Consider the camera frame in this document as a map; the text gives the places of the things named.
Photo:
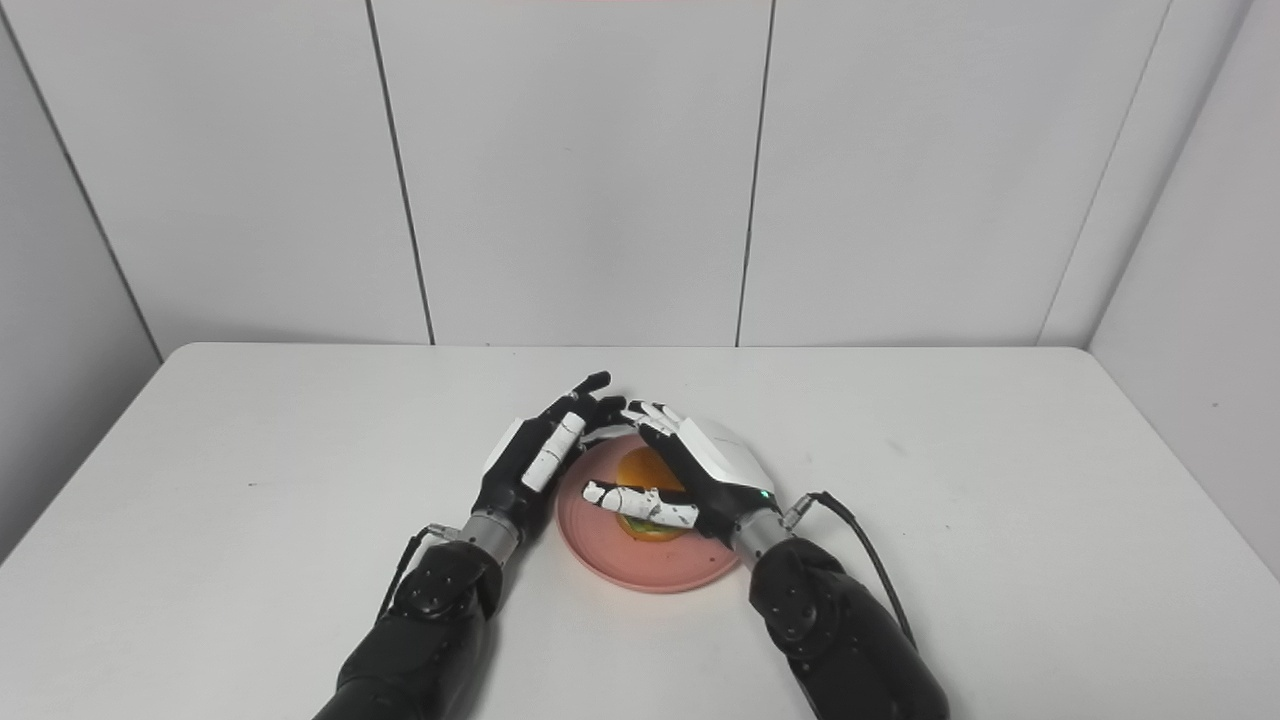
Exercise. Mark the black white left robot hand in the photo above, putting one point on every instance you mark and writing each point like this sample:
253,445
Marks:
530,465

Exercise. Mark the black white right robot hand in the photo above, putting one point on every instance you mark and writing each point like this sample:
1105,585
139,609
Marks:
720,465

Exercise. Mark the toy hamburger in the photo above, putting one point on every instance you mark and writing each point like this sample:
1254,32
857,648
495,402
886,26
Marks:
645,470

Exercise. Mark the pink round plate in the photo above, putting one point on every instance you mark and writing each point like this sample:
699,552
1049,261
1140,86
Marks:
660,565

